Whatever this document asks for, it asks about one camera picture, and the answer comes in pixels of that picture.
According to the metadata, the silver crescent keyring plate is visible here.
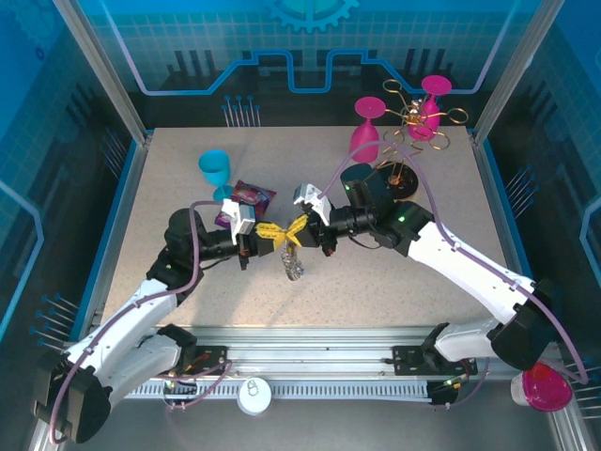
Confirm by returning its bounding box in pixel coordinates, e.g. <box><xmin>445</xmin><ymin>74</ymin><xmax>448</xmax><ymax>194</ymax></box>
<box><xmin>280</xmin><ymin>243</ymin><xmax>307</xmax><ymax>283</ymax></box>

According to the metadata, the purple candy bag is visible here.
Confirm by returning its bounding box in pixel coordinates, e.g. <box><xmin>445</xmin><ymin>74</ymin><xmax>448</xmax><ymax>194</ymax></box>
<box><xmin>213</xmin><ymin>179</ymin><xmax>277</xmax><ymax>231</ymax></box>

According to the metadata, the pink plastic goblet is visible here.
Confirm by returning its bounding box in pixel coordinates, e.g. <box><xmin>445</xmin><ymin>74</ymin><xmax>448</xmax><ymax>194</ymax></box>
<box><xmin>347</xmin><ymin>96</ymin><xmax>387</xmax><ymax>164</ymax></box>
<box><xmin>407</xmin><ymin>74</ymin><xmax>454</xmax><ymax>142</ymax></box>

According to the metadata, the cyan plastic goblet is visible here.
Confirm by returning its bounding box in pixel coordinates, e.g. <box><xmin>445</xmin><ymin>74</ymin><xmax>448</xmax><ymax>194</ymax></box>
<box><xmin>197</xmin><ymin>148</ymin><xmax>235</xmax><ymax>202</ymax></box>

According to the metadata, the blue table border strip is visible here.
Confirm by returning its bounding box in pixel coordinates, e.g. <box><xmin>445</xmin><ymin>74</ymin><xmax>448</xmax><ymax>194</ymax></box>
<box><xmin>69</xmin><ymin>138</ymin><xmax>142</xmax><ymax>343</ymax></box>
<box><xmin>478</xmin><ymin>140</ymin><xmax>551</xmax><ymax>342</ymax></box>

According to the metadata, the white round lid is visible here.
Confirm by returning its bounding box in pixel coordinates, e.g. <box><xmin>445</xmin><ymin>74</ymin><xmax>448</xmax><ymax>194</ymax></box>
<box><xmin>237</xmin><ymin>377</ymin><xmax>273</xmax><ymax>417</ymax></box>

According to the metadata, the white cup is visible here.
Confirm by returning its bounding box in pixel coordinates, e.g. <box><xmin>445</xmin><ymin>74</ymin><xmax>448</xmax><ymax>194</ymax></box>
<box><xmin>510</xmin><ymin>373</ymin><xmax>530</xmax><ymax>406</ymax></box>

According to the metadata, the pink dome bowl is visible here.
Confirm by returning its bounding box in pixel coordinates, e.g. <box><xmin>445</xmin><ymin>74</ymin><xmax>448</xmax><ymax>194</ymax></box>
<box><xmin>522</xmin><ymin>360</ymin><xmax>574</xmax><ymax>413</ymax></box>

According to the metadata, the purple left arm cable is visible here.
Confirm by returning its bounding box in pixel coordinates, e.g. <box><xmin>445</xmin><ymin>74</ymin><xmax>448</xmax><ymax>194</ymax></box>
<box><xmin>48</xmin><ymin>200</ymin><xmax>235</xmax><ymax>445</ymax></box>

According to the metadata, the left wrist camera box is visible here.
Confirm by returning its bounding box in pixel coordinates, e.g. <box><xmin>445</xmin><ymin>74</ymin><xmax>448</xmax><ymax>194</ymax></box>
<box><xmin>221</xmin><ymin>197</ymin><xmax>258</xmax><ymax>239</ymax></box>

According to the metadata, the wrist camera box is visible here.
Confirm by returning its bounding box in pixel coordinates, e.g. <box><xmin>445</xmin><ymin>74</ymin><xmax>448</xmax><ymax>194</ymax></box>
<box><xmin>221</xmin><ymin>197</ymin><xmax>258</xmax><ymax>239</ymax></box>
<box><xmin>291</xmin><ymin>183</ymin><xmax>337</xmax><ymax>226</ymax></box>

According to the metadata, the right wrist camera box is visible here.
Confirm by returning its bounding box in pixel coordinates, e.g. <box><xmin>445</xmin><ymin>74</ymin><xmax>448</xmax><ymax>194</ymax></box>
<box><xmin>291</xmin><ymin>183</ymin><xmax>337</xmax><ymax>226</ymax></box>

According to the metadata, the gold wire glass rack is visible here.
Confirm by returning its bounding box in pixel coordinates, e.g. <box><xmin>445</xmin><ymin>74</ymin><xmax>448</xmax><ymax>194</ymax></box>
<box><xmin>373</xmin><ymin>78</ymin><xmax>470</xmax><ymax>201</ymax></box>

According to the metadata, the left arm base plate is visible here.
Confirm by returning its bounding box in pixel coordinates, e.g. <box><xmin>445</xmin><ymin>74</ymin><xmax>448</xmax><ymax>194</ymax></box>
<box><xmin>177</xmin><ymin>345</ymin><xmax>232</xmax><ymax>377</ymax></box>

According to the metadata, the aluminium front rail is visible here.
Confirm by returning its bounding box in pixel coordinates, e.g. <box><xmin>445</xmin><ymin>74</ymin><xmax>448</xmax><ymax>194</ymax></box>
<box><xmin>60</xmin><ymin>326</ymin><xmax>562</xmax><ymax>375</ymax></box>

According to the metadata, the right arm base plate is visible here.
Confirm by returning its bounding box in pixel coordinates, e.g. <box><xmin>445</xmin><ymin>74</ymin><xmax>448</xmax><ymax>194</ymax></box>
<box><xmin>392</xmin><ymin>344</ymin><xmax>479</xmax><ymax>377</ymax></box>

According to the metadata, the white slotted cable duct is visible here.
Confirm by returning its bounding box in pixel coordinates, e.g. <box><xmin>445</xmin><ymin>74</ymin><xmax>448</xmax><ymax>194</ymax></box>
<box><xmin>126</xmin><ymin>381</ymin><xmax>436</xmax><ymax>401</ymax></box>

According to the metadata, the aluminium frame post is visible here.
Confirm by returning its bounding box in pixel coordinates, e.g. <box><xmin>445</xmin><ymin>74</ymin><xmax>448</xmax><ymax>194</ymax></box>
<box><xmin>471</xmin><ymin>0</ymin><xmax>567</xmax><ymax>148</ymax></box>
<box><xmin>52</xmin><ymin>0</ymin><xmax>154</xmax><ymax>145</ymax></box>

